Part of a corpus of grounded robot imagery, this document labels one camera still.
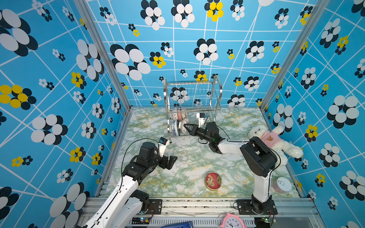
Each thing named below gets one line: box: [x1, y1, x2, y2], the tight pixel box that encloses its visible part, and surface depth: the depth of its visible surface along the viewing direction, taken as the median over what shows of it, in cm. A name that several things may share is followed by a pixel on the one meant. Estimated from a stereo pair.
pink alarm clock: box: [220, 212, 247, 228], surface depth 69 cm
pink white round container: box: [270, 176, 292, 193], surface depth 78 cm
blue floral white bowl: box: [171, 119, 179, 137], surface depth 92 cm
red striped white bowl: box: [180, 112, 188, 120], surface depth 100 cm
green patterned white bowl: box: [171, 112, 178, 121], surface depth 99 cm
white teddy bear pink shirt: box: [248, 125, 304, 167], surface depth 90 cm
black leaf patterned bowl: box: [177, 112, 183, 122], surface depth 98 cm
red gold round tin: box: [204, 171, 223, 191], surface depth 80 cm
